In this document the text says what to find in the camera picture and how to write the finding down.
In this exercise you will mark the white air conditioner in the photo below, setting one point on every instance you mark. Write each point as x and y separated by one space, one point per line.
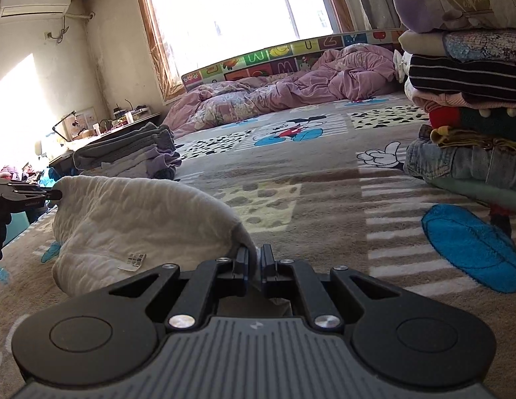
31 4

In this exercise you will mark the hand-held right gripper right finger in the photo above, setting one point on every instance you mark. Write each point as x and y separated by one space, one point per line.
266 267

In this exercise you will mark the white quilted garment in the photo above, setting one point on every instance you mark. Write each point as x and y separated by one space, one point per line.
129 220

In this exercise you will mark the alphabet foam mat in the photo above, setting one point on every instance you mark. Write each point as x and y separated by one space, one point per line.
258 60

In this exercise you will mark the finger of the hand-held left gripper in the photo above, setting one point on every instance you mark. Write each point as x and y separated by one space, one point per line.
32 203

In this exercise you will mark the window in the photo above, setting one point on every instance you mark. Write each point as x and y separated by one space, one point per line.
233 20

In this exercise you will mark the purple duvet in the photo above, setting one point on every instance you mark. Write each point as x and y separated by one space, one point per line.
283 91

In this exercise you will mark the black desk lamp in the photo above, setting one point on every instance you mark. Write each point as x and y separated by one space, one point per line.
64 122

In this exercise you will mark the cluttered desk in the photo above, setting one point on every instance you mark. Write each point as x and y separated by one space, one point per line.
112 126

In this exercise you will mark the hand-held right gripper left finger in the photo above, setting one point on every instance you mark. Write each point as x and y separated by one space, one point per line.
242 264

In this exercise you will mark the stack of folded colourful clothes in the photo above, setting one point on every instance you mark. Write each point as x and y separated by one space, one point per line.
465 75

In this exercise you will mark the pile of folded grey clothes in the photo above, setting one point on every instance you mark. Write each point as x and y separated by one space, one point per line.
125 153

